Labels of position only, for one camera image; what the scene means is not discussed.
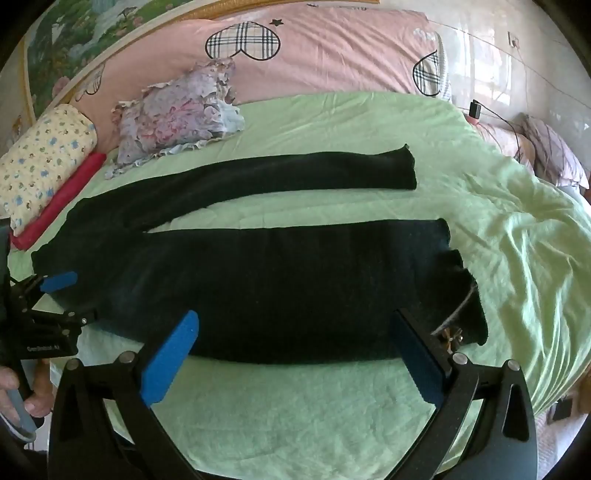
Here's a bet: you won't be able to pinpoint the black pants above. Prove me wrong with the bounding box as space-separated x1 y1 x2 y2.
31 144 489 365

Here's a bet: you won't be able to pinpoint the person's left hand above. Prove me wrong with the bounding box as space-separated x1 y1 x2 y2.
0 367 52 441

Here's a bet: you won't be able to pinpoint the yellow printed pillow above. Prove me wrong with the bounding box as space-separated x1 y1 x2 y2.
0 104 99 238

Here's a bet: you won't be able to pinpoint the black charger cable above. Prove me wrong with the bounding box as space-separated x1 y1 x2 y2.
480 108 536 162

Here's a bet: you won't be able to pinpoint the floral ruffled pillow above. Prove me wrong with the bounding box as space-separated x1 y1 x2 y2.
105 58 245 181

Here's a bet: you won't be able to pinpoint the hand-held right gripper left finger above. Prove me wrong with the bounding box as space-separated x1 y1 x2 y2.
48 310 200 480

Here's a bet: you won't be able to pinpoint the green bed sheet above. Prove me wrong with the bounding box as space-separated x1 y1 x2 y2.
9 92 591 480

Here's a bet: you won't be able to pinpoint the landscape wall poster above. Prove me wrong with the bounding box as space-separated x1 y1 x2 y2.
25 0 195 116

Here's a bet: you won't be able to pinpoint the red pillow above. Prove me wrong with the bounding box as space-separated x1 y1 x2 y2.
10 152 108 252

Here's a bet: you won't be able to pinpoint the pink quilt with plaid hearts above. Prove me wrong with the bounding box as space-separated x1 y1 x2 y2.
69 2 451 155

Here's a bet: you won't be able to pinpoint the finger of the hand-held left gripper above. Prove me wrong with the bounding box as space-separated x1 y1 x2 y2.
28 308 99 329
9 271 78 315

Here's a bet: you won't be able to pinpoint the pink pillow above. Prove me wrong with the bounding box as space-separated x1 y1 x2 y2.
475 120 536 176

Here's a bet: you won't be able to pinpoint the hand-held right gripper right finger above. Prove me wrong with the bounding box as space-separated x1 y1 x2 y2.
394 308 539 480

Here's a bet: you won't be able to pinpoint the purple striped pillow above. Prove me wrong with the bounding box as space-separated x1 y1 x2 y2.
522 113 589 188

